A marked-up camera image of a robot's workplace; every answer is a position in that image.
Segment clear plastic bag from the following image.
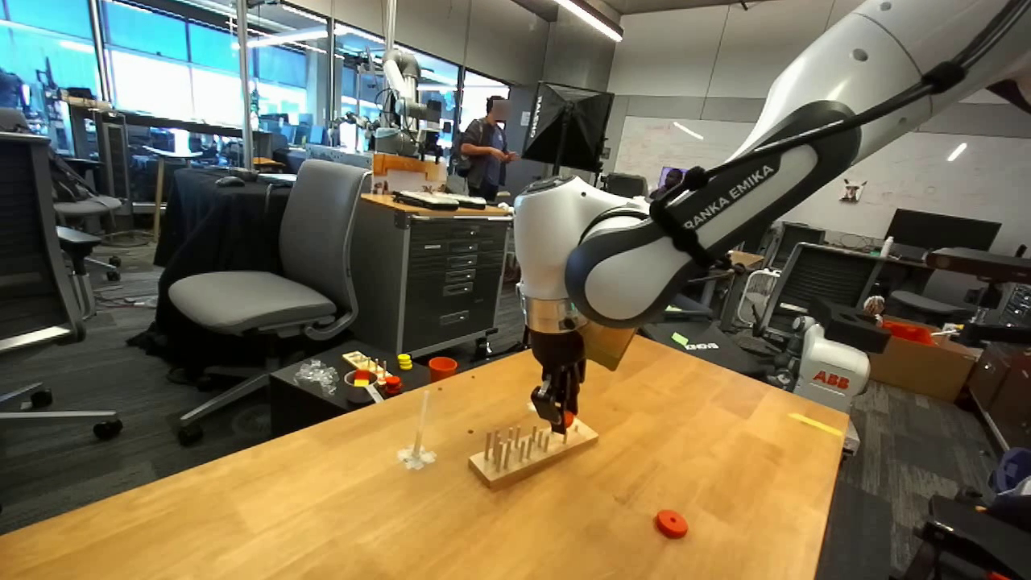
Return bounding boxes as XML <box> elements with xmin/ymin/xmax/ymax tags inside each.
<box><xmin>293</xmin><ymin>357</ymin><xmax>342</xmax><ymax>395</ymax></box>

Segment wide black monitor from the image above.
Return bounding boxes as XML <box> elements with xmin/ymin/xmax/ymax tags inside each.
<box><xmin>891</xmin><ymin>205</ymin><xmax>1005</xmax><ymax>255</ymax></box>

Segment tan wrist camera mount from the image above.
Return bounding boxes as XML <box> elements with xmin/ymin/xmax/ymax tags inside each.
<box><xmin>584</xmin><ymin>320</ymin><xmax>643</xmax><ymax>372</ymax></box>

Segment standing person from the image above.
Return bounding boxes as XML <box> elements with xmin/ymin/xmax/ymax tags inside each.
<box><xmin>454</xmin><ymin>94</ymin><xmax>511</xmax><ymax>205</ymax></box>

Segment blue bin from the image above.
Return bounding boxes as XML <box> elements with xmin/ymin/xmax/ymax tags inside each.
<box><xmin>992</xmin><ymin>448</ymin><xmax>1031</xmax><ymax>529</ymax></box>

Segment wooden crate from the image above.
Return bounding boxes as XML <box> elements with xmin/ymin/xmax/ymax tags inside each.
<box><xmin>367</xmin><ymin>151</ymin><xmax>449</xmax><ymax>196</ymax></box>

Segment wooden platform with pegs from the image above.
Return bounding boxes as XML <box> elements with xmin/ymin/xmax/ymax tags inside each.
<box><xmin>466</xmin><ymin>414</ymin><xmax>600</xmax><ymax>494</ymax></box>

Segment small clear glass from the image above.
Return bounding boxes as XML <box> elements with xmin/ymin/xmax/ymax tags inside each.
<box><xmin>396</xmin><ymin>386</ymin><xmax>439</xmax><ymax>472</ymax></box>

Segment grey drawer cabinet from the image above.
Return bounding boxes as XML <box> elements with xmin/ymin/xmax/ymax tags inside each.
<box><xmin>352</xmin><ymin>190</ymin><xmax>520</xmax><ymax>364</ymax></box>

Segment yellow tape strip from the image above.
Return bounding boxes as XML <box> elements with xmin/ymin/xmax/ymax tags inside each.
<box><xmin>787</xmin><ymin>410</ymin><xmax>850</xmax><ymax>440</ymax></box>

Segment long ceiling light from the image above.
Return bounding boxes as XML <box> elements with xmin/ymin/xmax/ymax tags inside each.
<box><xmin>550</xmin><ymin>0</ymin><xmax>624</xmax><ymax>44</ymax></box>

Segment grey background chair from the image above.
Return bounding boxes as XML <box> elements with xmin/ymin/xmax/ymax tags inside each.
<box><xmin>47</xmin><ymin>159</ymin><xmax>125</xmax><ymax>285</ymax></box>

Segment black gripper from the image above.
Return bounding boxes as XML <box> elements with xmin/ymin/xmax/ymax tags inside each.
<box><xmin>530</xmin><ymin>328</ymin><xmax>589</xmax><ymax>439</ymax></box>

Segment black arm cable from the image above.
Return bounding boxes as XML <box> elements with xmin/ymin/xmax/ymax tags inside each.
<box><xmin>647</xmin><ymin>0</ymin><xmax>1031</xmax><ymax>271</ymax></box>

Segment cardboard box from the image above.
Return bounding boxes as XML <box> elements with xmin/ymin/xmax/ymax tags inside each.
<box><xmin>868</xmin><ymin>332</ymin><xmax>982</xmax><ymax>406</ymax></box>

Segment tan wooden strip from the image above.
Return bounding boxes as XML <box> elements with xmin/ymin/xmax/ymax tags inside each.
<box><xmin>340</xmin><ymin>349</ymin><xmax>396</xmax><ymax>381</ymax></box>

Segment low black table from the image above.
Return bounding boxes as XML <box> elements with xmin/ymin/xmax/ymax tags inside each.
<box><xmin>267</xmin><ymin>341</ymin><xmax>498</xmax><ymax>433</ymax></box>

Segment black office chair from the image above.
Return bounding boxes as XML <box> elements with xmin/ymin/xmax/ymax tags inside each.
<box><xmin>0</xmin><ymin>107</ymin><xmax>125</xmax><ymax>445</ymax></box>

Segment white ABB robot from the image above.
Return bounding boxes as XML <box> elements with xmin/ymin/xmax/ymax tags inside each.
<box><xmin>789</xmin><ymin>315</ymin><xmax>874</xmax><ymax>414</ymax></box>

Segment orange item on box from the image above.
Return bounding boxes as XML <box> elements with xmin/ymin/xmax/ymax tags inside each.
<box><xmin>880</xmin><ymin>315</ymin><xmax>941</xmax><ymax>349</ymax></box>

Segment white papers stack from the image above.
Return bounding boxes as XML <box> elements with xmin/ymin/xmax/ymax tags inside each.
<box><xmin>391</xmin><ymin>185</ymin><xmax>493</xmax><ymax>213</ymax></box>

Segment black softbox light on stand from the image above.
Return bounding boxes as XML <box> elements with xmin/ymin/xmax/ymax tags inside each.
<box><xmin>523</xmin><ymin>80</ymin><xmax>620</xmax><ymax>182</ymax></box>

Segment black tilted monitor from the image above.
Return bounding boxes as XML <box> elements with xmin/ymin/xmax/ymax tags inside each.
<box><xmin>770</xmin><ymin>237</ymin><xmax>891</xmax><ymax>324</ymax></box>

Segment grey office chair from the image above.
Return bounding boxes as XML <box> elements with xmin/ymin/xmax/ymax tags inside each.
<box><xmin>164</xmin><ymin>159</ymin><xmax>375</xmax><ymax>448</ymax></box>

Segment long wooden desk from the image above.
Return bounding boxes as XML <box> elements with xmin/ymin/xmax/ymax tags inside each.
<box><xmin>704</xmin><ymin>243</ymin><xmax>767</xmax><ymax>315</ymax></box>

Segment table under black cloth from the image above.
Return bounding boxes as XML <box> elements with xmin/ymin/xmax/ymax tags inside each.
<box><xmin>125</xmin><ymin>165</ymin><xmax>293</xmax><ymax>372</ymax></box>

